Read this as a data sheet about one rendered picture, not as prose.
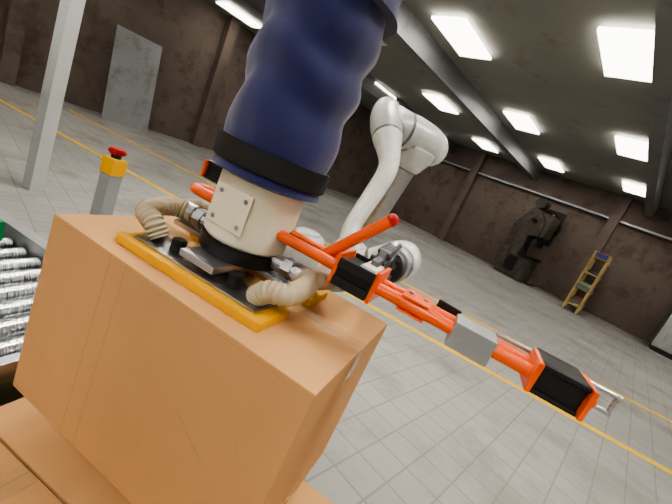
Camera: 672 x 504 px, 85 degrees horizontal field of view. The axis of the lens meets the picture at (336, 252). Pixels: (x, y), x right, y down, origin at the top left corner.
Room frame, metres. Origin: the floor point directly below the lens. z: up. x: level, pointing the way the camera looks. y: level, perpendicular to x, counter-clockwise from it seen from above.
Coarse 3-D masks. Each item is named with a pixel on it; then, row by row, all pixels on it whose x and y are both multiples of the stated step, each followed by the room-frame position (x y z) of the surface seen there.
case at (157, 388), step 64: (64, 256) 0.62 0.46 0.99; (128, 256) 0.60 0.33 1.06; (64, 320) 0.61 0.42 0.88; (128, 320) 0.56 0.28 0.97; (192, 320) 0.52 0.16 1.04; (320, 320) 0.68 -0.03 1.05; (64, 384) 0.59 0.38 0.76; (128, 384) 0.55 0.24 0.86; (192, 384) 0.51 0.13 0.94; (256, 384) 0.47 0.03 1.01; (320, 384) 0.47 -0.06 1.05; (128, 448) 0.53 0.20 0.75; (192, 448) 0.49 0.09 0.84; (256, 448) 0.46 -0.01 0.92; (320, 448) 0.74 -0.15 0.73
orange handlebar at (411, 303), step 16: (192, 192) 0.74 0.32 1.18; (208, 192) 0.73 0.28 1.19; (288, 240) 0.66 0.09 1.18; (304, 240) 0.70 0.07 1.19; (320, 256) 0.64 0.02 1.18; (336, 256) 0.68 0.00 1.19; (384, 288) 0.61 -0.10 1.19; (400, 288) 0.64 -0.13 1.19; (400, 304) 0.59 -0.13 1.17; (416, 304) 0.59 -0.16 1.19; (432, 304) 0.63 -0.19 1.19; (416, 320) 0.58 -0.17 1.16; (432, 320) 0.58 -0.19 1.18; (448, 320) 0.58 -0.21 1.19; (496, 352) 0.55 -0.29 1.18; (512, 352) 0.58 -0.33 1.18; (512, 368) 0.54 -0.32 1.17; (528, 368) 0.53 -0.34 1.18
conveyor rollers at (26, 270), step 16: (0, 256) 1.24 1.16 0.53; (16, 256) 1.29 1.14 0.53; (0, 272) 1.17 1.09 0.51; (16, 272) 1.16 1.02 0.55; (32, 272) 1.20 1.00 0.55; (0, 288) 1.05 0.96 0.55; (16, 288) 1.08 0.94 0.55; (32, 288) 1.12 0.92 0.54; (0, 304) 0.98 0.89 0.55; (16, 304) 1.01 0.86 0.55; (16, 320) 0.94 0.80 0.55; (0, 336) 0.90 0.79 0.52; (0, 352) 0.83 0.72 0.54; (16, 352) 0.86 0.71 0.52
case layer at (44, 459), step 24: (0, 408) 0.68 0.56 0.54; (24, 408) 0.70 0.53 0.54; (0, 432) 0.63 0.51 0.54; (24, 432) 0.65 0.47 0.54; (48, 432) 0.67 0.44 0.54; (0, 456) 0.58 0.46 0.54; (24, 456) 0.60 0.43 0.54; (48, 456) 0.62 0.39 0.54; (72, 456) 0.64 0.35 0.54; (0, 480) 0.54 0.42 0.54; (24, 480) 0.56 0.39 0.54; (48, 480) 0.58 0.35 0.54; (72, 480) 0.60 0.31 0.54; (96, 480) 0.61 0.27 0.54
